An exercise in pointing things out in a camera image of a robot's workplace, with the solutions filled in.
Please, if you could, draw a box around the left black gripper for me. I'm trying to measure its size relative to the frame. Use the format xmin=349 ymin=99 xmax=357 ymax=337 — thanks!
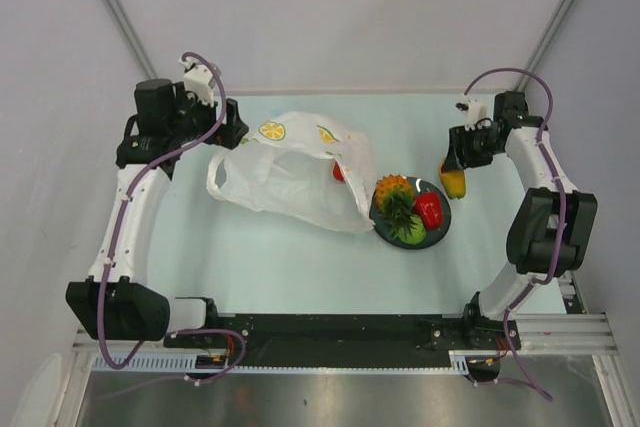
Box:
xmin=167 ymin=82 xmax=247 ymax=150

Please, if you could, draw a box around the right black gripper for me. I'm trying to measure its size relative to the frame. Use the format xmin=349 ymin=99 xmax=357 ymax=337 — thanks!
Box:
xmin=442 ymin=123 xmax=501 ymax=172

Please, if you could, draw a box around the fake orange green mango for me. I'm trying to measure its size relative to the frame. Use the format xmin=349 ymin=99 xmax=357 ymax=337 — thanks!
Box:
xmin=438 ymin=160 xmax=467 ymax=199

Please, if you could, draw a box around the fake red bell pepper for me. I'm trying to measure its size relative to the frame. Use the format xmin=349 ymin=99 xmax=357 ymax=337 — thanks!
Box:
xmin=414 ymin=192 xmax=443 ymax=230

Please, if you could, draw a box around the fake orange pineapple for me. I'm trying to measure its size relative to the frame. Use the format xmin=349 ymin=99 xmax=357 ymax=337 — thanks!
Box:
xmin=374 ymin=175 xmax=415 ymax=238

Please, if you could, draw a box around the dark blue ceramic plate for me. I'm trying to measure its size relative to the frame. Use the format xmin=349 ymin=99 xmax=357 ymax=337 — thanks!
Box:
xmin=370 ymin=175 xmax=452 ymax=250

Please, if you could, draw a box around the fake green lime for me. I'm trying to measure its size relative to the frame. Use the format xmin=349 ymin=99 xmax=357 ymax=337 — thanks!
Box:
xmin=397 ymin=217 xmax=427 ymax=245

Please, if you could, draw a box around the white printed plastic bag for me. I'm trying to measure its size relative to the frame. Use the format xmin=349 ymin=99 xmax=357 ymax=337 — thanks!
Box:
xmin=206 ymin=112 xmax=378 ymax=234

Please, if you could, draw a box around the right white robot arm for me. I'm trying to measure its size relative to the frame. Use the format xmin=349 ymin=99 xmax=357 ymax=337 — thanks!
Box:
xmin=439 ymin=91 xmax=598 ymax=349

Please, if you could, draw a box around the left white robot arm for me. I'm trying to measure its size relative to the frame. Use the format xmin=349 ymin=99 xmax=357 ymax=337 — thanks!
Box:
xmin=65 ymin=75 xmax=248 ymax=343

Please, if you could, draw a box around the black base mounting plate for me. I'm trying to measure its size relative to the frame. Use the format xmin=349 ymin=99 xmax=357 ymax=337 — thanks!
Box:
xmin=163 ymin=312 xmax=522 ymax=381

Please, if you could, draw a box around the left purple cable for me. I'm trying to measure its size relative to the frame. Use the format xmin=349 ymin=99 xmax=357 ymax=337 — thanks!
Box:
xmin=97 ymin=51 xmax=247 ymax=398

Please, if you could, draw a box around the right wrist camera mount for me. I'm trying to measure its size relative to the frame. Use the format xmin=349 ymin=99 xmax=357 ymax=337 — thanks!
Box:
xmin=455 ymin=95 xmax=491 ymax=131

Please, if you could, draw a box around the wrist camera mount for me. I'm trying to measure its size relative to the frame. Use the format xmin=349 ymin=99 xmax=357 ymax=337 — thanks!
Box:
xmin=455 ymin=95 xmax=491 ymax=131
xmin=180 ymin=57 xmax=219 ymax=107

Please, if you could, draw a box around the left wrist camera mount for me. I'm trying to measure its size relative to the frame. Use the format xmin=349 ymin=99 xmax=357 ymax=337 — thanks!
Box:
xmin=180 ymin=57 xmax=219 ymax=107

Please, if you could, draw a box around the white slotted cable duct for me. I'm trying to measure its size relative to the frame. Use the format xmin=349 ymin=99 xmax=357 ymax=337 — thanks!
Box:
xmin=124 ymin=351 xmax=469 ymax=375

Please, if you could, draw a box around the aluminium front frame rail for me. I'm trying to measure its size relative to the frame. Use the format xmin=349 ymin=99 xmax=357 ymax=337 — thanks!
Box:
xmin=72 ymin=311 xmax=617 ymax=354

